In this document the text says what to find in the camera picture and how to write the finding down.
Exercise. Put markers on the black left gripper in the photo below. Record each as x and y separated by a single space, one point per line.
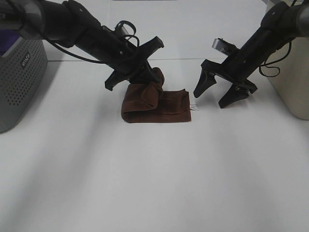
128 61

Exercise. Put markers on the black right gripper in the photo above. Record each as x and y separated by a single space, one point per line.
238 66

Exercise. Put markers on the brown towel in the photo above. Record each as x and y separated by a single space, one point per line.
149 103

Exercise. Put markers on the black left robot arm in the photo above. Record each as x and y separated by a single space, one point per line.
68 24

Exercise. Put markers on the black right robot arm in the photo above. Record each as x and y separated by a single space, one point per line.
280 25

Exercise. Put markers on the white towel care label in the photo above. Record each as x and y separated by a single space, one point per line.
194 107

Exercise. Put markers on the grey perforated laundry basket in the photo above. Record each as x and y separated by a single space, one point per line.
21 73

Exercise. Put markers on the purple cloth in basket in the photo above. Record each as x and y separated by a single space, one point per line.
7 40

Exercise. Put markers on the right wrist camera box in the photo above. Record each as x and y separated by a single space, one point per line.
223 46

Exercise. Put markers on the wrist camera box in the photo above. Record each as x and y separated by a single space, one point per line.
223 46
124 30

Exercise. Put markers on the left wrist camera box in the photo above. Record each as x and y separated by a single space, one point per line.
124 30

